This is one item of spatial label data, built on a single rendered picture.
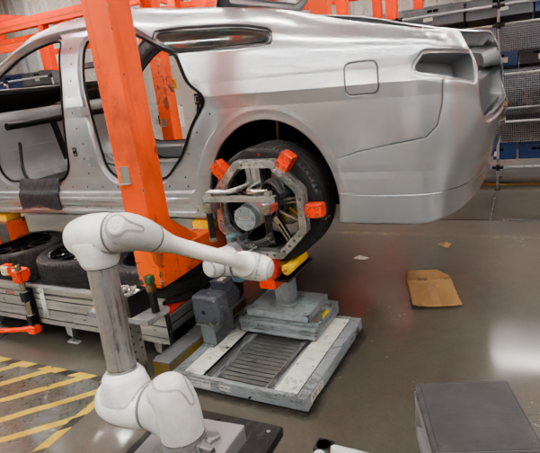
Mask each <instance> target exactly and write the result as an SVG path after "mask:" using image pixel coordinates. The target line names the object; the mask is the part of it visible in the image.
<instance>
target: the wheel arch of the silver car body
mask: <svg viewBox="0 0 540 453"><path fill-rule="evenodd" d="M275 120H276V121H278V122H279V136H280V139H281V140H288V141H292V142H295V143H298V144H299V145H302V146H303V147H306V148H308V150H310V151H312V153H314V154H315V155H316V156H317V157H318V158H319V159H320V160H321V161H322V162H323V165H325V167H326V169H327V170H328V172H329V174H330V176H331V178H332V181H333V184H334V188H335V192H336V196H335V197H336V204H340V218H339V222H341V196H340V192H339V187H338V183H337V181H336V178H335V175H334V173H333V170H332V168H331V166H330V164H329V162H328V160H327V158H326V157H325V155H324V154H323V152H322V150H321V149H320V148H319V146H317V145H316V144H315V142H314V141H313V140H312V139H311V138H310V137H308V136H307V135H306V133H305V132H303V131H302V130H301V129H299V128H297V127H295V126H294V125H292V124H290V123H288V122H285V121H284V120H278V119H273V118H257V119H252V120H247V121H245V122H243V123H241V124H239V125H238V126H236V127H235V128H233V129H232V130H231V131H230V132H229V133H228V134H227V135H226V136H225V137H224V139H223V140H222V141H221V143H220V145H219V146H218V148H217V151H216V153H215V155H214V158H213V161H212V164H213V163H214V162H215V161H216V160H218V159H221V158H222V159H223V160H224V161H225V162H226V163H227V162H228V161H229V160H230V158H232V157H233V156H234V155H235V154H237V153H239V152H240V151H242V150H244V149H246V148H248V147H253V146H255V145H258V144H260V143H262V142H265V141H269V140H275V139H277V138H276V124H275ZM217 182H218V178H217V177H216V176H215V175H214V174H213V173H212V172H210V174H209V189H210V190H214V189H215V187H217Z"/></svg>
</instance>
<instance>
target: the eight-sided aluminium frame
mask: <svg viewBox="0 0 540 453"><path fill-rule="evenodd" d="M277 160H278V159H277V158H261V159H239V160H236V161H234V162H233V163H232V164H231V165H230V167H229V168H228V170H227V171H226V173H225V175H224V176H223V177H222V179H221V180H220V182H219V183H218V185H217V187H215V189H214V190H225V189H227V187H228V186H229V185H230V183H231V182H232V180H233V179H234V178H235V177H236V175H237V174H238V173H239V171H240V170H241V169H245V168H250V169H253V168H270V169H271V171H272V172H274V173H275V174H276V175H277V176H278V177H279V178H280V180H281V181H283V182H284V183H285V184H286V185H287V186H288V187H289V188H290V189H291V190H292V191H293V192H294V193H295V194H296V200H297V215H298V224H299V230H298V231H297V232H296V233H295V234H294V236H293V237H292V238H291V239H290V240H289V241H288V243H287V244H286V245H285V246H284V247H283V248H270V247H262V248H259V249H257V250H255V251H254V250H253V249H250V250H248V252H255V253H259V254H263V255H266V256H268V257H269V258H271V259H284V258H285V257H286V256H287V255H288V254H289V253H291V251H292V250H293V249H294V248H295V246H296V245H297V244H298V243H299V242H300V241H301V240H302V239H303V237H304V236H305V235H306V234H307V233H308V232H309V231H310V229H311V223H310V218H305V207H304V205H305V204H306V203H308V197H307V193H308V192H307V188H306V187H305V185H304V184H303V183H301V182H300V181H299V180H298V179H297V178H296V176H295V175H294V174H292V173H291V172H290V171H288V172H286V173H283V172H282V171H281V170H280V169H279V168H278V167H276V166H275V163H276V162H277ZM220 207H221V209H218V210H217V220H218V226H219V229H220V230H221V231H222V233H224V234H225V235H229V234H231V233H239V232H238V231H237V230H236V229H235V228H234V227H233V226H232V225H231V224H230V219H229V214H228V207H227V202H220Z"/></svg>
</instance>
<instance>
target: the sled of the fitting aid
mask: <svg viewBox="0 0 540 453"><path fill-rule="evenodd" d="M338 313H339V306H338V301H335V300H328V301H327V302H326V303H325V304H324V305H323V307H322V308H321V309H320V310H319V311H318V313H317V314H316V315H315V316H314V318H313V319H312V320H311V321H310V322H309V323H302V322H295V321H288V320H281V319H274V318H267V317H259V316H253V315H247V311H246V312H245V313H244V314H243V315H242V316H240V317H239V318H238V320H239V326H240V330H243V331H249V332H256V333H267V334H274V335H280V336H287V337H292V338H298V339H305V340H311V341H317V340H318V339H319V337H320V336H321V335H322V333H323V332H324V331H325V329H326V328H327V327H328V325H329V324H330V323H331V321H332V320H333V319H334V317H335V316H336V315H337V314H338Z"/></svg>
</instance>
